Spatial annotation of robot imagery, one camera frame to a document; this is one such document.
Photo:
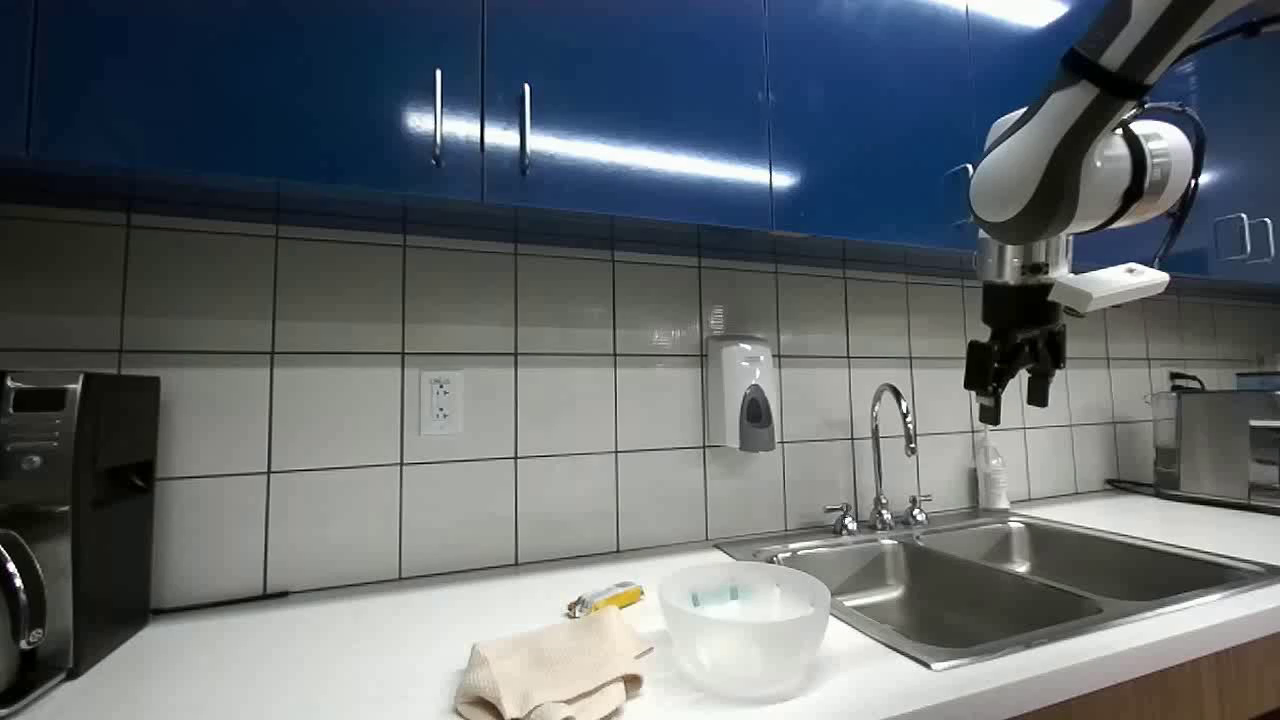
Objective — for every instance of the yellow and silver lighter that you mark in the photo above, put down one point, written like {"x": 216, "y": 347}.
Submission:
{"x": 606, "y": 596}

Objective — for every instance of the white wall power outlet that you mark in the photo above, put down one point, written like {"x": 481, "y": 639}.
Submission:
{"x": 440, "y": 401}

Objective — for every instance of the cream towel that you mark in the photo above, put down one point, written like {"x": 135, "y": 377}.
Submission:
{"x": 553, "y": 668}

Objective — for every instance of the clear plastic bowl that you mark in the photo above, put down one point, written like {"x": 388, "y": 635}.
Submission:
{"x": 744, "y": 643}

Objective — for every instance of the stainless steel countertop appliance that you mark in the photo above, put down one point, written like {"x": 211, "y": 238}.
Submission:
{"x": 1220, "y": 445}

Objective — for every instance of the white wall soap dispenser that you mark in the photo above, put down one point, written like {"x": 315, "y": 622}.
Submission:
{"x": 743, "y": 395}

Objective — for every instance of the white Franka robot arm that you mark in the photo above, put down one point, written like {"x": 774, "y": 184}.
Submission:
{"x": 1055, "y": 144}

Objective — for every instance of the wide blue cabinet door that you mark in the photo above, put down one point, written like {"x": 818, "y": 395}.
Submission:
{"x": 254, "y": 95}

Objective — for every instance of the clear soap bottle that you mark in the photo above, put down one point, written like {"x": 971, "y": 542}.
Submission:
{"x": 989, "y": 474}

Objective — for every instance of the black coffee machine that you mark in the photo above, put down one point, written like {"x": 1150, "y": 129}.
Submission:
{"x": 67, "y": 522}

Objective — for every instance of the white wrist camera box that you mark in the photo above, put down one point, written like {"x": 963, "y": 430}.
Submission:
{"x": 1114, "y": 285}

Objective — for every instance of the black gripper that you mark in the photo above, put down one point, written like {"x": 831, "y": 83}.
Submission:
{"x": 1021, "y": 320}

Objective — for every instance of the chrome gooseneck faucet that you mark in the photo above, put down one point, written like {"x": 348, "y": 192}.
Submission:
{"x": 881, "y": 454}

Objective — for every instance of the stainless steel double sink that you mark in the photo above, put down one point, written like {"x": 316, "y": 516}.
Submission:
{"x": 986, "y": 586}

